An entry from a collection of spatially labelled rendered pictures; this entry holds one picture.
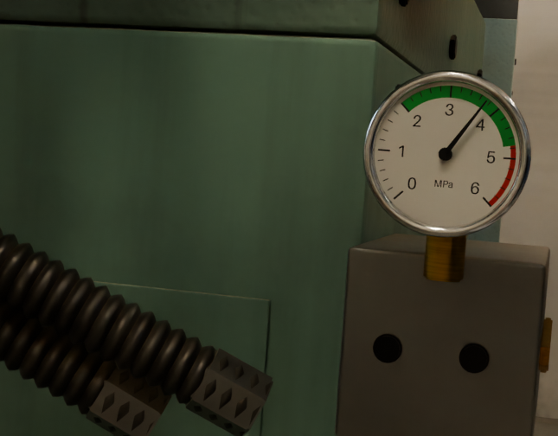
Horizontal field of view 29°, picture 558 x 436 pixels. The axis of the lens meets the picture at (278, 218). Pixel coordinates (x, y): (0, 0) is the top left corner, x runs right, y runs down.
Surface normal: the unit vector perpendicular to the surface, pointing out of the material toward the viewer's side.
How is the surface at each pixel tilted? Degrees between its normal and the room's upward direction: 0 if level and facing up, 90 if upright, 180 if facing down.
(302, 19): 90
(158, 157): 90
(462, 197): 90
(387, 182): 90
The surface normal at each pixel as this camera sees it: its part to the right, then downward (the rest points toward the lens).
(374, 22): 0.14, 0.06
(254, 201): -0.25, 0.04
